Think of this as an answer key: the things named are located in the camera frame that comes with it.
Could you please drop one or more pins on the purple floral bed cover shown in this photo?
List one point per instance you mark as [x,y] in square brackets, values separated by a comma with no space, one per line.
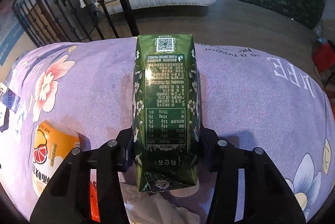
[218,134]

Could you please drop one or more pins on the green drink carton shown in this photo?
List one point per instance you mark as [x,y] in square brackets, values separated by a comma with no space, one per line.
[166,112]

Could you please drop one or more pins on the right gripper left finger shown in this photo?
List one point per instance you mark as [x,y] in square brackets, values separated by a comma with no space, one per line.
[126,154]

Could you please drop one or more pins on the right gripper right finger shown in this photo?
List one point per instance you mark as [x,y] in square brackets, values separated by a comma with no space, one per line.
[208,142]

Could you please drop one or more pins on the white tissue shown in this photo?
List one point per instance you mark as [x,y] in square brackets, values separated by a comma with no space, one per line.
[145,208]

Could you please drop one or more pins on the yellow white drink bottle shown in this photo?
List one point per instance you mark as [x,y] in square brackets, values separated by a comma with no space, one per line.
[52,143]

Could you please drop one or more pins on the clear water bottle blue label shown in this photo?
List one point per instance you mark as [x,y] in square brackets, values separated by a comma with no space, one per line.
[9,102]

